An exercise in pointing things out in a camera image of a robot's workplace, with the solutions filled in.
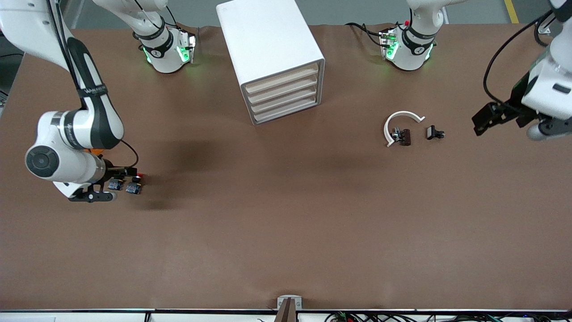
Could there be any red cap push button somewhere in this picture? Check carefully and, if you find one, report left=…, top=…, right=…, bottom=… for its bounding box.
left=126, top=173, right=144, bottom=195

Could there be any beige cabinet drawer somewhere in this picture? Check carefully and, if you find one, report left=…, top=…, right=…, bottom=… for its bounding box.
left=247, top=74, right=320, bottom=105
left=244, top=63, right=320, bottom=94
left=249, top=85, right=321, bottom=114
left=252, top=95, right=321, bottom=125

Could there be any white drawer cabinet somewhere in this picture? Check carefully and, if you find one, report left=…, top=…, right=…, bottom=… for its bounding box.
left=216, top=0, right=326, bottom=126

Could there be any small brown electrical component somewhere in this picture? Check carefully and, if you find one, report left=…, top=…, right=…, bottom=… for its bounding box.
left=391, top=127, right=412, bottom=147

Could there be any white curved plastic piece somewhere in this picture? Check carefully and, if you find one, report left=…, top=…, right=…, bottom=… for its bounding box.
left=383, top=110, right=426, bottom=148

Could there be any black table edge strip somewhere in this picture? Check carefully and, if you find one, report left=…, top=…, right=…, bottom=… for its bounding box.
left=0, top=308, right=572, bottom=313

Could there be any brown table cover sheet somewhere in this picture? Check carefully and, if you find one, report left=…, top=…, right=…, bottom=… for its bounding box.
left=0, top=23, right=572, bottom=311

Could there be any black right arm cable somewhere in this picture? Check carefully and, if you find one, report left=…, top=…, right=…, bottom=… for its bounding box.
left=45, top=0, right=140, bottom=170

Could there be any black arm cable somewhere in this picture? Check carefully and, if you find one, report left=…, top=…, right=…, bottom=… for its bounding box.
left=484, top=11, right=557, bottom=106
left=45, top=0, right=140, bottom=170

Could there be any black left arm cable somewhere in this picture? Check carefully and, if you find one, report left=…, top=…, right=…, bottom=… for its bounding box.
left=484, top=11, right=557, bottom=106

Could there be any black right base cable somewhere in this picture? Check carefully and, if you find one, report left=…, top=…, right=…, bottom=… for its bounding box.
left=134, top=0, right=199, bottom=41

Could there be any black base cable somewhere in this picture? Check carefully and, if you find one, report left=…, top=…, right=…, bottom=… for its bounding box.
left=134, top=0, right=199, bottom=41
left=345, top=21, right=386, bottom=49

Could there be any black left base cable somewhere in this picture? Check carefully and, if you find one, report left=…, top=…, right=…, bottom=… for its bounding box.
left=345, top=21, right=386, bottom=49

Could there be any grey metal bracket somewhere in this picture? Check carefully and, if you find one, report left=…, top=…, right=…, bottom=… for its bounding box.
left=277, top=295, right=303, bottom=310

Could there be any brown wooden post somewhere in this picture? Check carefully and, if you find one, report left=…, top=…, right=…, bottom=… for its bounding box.
left=273, top=298, right=299, bottom=322

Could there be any black cable bundle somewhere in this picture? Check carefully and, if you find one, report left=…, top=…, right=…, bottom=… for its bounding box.
left=325, top=311, right=572, bottom=322

